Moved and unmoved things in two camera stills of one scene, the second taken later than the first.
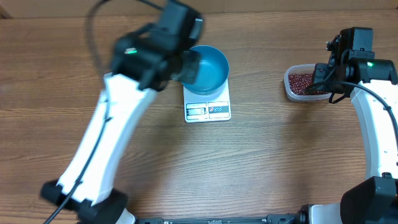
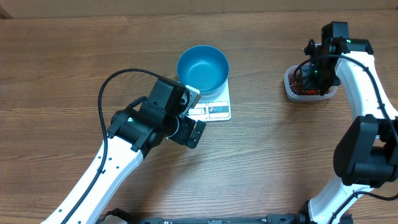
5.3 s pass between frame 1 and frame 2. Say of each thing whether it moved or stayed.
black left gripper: moved
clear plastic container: stayed
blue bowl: stayed
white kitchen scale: stayed
